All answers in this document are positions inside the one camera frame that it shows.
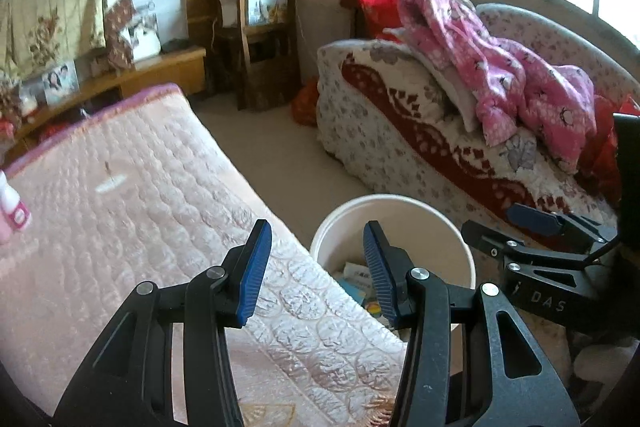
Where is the framed couple photo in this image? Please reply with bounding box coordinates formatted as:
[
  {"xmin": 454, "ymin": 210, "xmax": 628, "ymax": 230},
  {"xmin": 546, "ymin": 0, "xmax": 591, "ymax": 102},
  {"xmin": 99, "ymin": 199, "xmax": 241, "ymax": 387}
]
[{"xmin": 41, "ymin": 61, "xmax": 81, "ymax": 105}]

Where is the wooden chair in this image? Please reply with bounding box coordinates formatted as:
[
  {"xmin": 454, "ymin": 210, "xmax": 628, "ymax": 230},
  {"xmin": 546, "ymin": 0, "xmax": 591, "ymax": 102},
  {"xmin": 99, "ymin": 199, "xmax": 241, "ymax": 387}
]
[{"xmin": 205, "ymin": 0, "xmax": 303, "ymax": 112}]

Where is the floral covered sofa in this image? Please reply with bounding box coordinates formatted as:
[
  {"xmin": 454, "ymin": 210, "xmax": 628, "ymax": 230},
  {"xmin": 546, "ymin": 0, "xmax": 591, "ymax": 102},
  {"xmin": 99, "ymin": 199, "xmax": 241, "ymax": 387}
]
[{"xmin": 316, "ymin": 3, "xmax": 640, "ymax": 253}]

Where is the pink patterned garment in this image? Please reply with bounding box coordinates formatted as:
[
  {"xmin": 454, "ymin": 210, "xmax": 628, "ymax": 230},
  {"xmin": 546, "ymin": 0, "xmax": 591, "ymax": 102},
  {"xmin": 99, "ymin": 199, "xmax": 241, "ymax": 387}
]
[{"xmin": 397, "ymin": 0, "xmax": 598, "ymax": 172}]

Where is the wooden cabinet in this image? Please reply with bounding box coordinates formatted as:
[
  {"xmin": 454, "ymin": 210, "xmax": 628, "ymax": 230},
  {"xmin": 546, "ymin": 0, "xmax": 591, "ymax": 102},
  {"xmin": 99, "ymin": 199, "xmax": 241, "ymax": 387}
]
[{"xmin": 15, "ymin": 47, "xmax": 207, "ymax": 142}]

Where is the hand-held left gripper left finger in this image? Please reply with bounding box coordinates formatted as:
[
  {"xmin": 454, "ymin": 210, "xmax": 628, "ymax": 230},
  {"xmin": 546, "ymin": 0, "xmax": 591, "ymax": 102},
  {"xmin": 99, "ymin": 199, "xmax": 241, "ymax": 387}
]
[{"xmin": 52, "ymin": 219, "xmax": 273, "ymax": 427}]

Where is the white handbag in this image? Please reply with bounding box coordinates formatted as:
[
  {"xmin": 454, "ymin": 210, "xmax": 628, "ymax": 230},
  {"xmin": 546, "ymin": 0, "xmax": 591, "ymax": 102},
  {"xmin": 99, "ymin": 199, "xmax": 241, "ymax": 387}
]
[{"xmin": 127, "ymin": 2, "xmax": 162, "ymax": 58}]

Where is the white bottle with pink label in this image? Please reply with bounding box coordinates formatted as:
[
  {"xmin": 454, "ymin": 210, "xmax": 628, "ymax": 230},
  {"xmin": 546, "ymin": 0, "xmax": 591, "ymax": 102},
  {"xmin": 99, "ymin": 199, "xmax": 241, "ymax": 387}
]
[{"xmin": 0, "ymin": 169, "xmax": 32, "ymax": 233}]

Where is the white plastic bucket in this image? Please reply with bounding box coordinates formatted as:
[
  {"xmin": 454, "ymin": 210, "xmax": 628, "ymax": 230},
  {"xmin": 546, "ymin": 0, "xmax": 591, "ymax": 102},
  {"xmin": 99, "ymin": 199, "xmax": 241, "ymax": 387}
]
[{"xmin": 310, "ymin": 193, "xmax": 476, "ymax": 333}]

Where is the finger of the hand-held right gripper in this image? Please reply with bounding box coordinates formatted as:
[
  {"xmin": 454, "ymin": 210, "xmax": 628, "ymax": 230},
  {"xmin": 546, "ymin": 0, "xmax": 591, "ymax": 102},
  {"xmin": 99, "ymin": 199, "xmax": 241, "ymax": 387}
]
[
  {"xmin": 461, "ymin": 220, "xmax": 603, "ymax": 272},
  {"xmin": 506, "ymin": 203, "xmax": 620, "ymax": 245}
]

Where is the orange bag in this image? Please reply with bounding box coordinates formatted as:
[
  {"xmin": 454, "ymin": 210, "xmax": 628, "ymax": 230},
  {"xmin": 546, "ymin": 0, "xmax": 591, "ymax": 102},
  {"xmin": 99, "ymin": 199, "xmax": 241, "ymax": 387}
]
[{"xmin": 291, "ymin": 79, "xmax": 321, "ymax": 126}]

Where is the red cloth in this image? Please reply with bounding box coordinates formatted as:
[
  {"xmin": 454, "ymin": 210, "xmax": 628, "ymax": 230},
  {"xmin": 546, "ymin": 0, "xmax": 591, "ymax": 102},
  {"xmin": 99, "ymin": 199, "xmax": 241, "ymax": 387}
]
[{"xmin": 357, "ymin": 0, "xmax": 408, "ymax": 40}]

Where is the floral hanging cloth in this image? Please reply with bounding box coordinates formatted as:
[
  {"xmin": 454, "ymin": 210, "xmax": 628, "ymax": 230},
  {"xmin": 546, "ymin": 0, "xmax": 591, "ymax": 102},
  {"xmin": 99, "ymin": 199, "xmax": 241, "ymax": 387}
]
[{"xmin": 0, "ymin": 0, "xmax": 138, "ymax": 80}]

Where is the red cushion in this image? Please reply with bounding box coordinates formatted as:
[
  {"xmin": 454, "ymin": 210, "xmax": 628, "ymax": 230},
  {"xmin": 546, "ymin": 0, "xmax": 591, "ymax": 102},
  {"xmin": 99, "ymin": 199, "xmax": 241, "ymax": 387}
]
[{"xmin": 575, "ymin": 99, "xmax": 640, "ymax": 208}]

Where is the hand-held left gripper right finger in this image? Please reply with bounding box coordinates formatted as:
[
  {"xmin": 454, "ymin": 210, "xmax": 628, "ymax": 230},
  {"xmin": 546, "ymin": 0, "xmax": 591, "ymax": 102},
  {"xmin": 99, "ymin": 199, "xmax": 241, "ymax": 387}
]
[{"xmin": 362, "ymin": 220, "xmax": 581, "ymax": 427}]

